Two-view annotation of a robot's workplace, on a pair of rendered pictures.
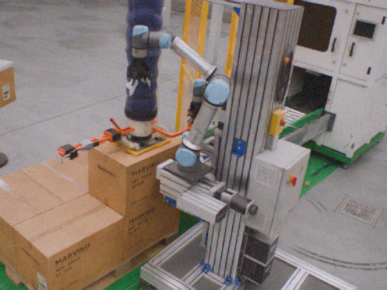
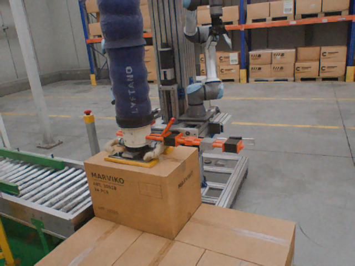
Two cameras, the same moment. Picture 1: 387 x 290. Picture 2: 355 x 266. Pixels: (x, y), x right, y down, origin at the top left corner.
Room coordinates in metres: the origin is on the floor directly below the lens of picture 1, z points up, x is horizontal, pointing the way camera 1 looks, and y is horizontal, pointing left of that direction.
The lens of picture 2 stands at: (2.71, 2.10, 1.66)
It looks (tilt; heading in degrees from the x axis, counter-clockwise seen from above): 19 degrees down; 263
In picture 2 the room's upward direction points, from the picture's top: 6 degrees counter-clockwise
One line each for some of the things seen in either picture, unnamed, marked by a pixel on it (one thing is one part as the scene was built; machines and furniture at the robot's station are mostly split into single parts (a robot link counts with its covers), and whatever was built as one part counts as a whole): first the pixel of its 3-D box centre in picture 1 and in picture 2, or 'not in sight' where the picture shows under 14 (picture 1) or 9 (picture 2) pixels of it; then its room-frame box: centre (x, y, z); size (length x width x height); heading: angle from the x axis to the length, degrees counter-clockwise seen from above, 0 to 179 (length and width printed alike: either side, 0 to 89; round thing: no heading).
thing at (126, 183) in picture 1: (137, 166); (145, 183); (2.73, 0.39, 0.74); 0.60 x 0.40 x 0.40; 143
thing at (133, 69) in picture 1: (137, 67); (216, 25); (2.19, 0.34, 1.66); 0.09 x 0.08 x 0.12; 57
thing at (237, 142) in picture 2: (66, 150); (232, 146); (2.26, 0.76, 1.07); 0.08 x 0.07 x 0.05; 142
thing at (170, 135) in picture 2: (112, 134); (173, 138); (2.53, 0.54, 1.07); 0.10 x 0.08 x 0.06; 52
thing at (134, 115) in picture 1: (141, 110); (135, 116); (2.73, 0.39, 1.19); 0.23 x 0.23 x 0.04
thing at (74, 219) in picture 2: not in sight; (107, 194); (3.01, 0.18, 0.58); 0.70 x 0.03 x 0.06; 52
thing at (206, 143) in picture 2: (86, 145); (208, 143); (2.36, 0.67, 1.07); 0.07 x 0.07 x 0.04; 52
